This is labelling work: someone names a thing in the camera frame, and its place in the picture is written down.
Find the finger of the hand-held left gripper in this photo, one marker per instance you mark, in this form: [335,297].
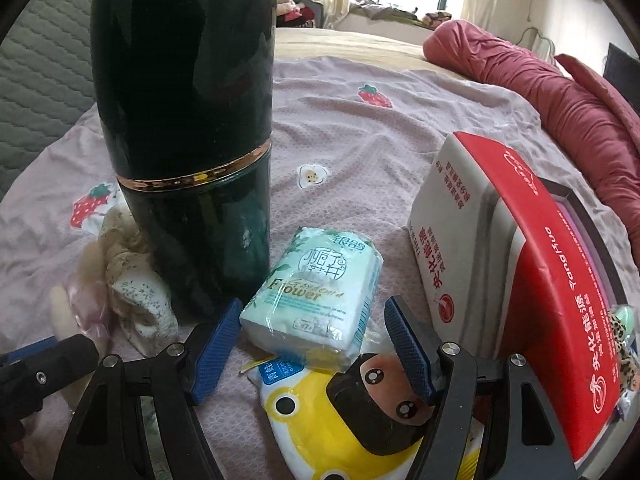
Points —
[27,347]
[55,370]

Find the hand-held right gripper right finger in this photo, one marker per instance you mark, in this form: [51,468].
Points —
[410,350]

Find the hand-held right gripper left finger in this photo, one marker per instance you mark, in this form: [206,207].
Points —
[215,350]

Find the beige floral scrunchie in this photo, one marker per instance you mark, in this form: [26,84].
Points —
[140,300]

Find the green floral tissue pack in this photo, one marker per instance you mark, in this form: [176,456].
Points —
[310,300]

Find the cartoon face wet wipes packet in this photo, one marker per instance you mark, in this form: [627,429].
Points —
[310,420]

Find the red and white box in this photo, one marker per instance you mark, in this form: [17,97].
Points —
[500,260]

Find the green makeup sponge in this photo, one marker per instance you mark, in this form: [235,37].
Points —
[622,317]

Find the leopard print scrunchie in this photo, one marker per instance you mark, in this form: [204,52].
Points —
[625,355]

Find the dark green cylinder container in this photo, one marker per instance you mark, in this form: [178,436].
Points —
[190,110]

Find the purple strawberry print blanket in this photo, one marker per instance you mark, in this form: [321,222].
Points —
[350,135]

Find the grey quilted headboard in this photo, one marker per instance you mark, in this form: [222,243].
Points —
[45,85]

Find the pink duvet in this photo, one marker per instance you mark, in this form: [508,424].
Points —
[550,90]

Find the beige bed sheet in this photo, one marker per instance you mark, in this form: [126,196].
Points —
[340,45]

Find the clothes on windowsill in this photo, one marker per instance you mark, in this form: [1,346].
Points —
[435,17]

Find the folded clothes stack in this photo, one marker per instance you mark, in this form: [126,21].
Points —
[290,7]

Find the black wall television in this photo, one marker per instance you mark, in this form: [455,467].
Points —
[622,67]

